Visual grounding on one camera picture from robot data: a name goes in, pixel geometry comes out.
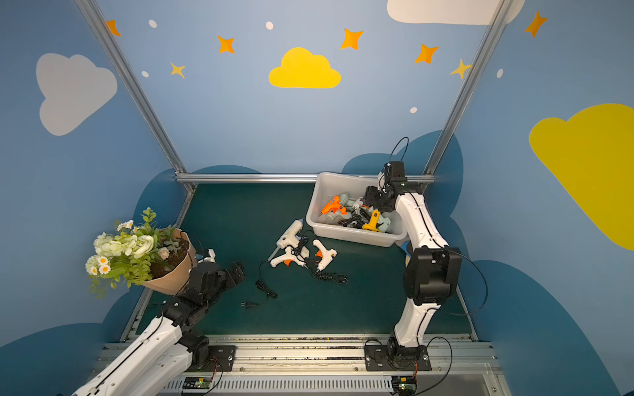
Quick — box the yellow glue gun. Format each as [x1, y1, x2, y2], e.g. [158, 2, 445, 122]
[362, 210, 381, 232]

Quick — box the light mint glue gun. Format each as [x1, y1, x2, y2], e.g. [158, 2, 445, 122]
[339, 193, 365, 212]

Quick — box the orange glue gun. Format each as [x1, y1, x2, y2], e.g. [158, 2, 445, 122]
[321, 196, 348, 215]

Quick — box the white glue gun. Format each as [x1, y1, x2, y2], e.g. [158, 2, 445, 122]
[267, 219, 303, 261]
[313, 239, 338, 272]
[270, 246, 310, 268]

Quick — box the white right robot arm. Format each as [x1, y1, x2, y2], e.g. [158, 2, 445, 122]
[364, 161, 462, 368]

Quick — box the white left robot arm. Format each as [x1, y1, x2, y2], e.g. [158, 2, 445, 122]
[74, 262, 245, 395]

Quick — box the white plastic storage box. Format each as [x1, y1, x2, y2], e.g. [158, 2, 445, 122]
[305, 173, 407, 248]

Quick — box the potted artificial flower plant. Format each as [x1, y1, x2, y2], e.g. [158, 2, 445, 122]
[85, 208, 197, 298]

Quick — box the black loose cord with plug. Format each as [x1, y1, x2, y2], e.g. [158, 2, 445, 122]
[240, 259, 278, 310]

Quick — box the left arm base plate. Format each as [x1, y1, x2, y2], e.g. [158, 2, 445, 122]
[191, 345, 237, 372]

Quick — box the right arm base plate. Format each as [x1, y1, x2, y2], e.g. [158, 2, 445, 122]
[363, 344, 432, 371]

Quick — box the right aluminium frame post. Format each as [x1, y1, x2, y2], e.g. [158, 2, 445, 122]
[421, 0, 516, 189]

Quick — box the aluminium frame post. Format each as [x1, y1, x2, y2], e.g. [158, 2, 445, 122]
[421, 0, 516, 189]
[75, 0, 188, 176]

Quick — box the left aluminium frame post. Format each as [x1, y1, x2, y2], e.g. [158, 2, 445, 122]
[75, 0, 188, 176]

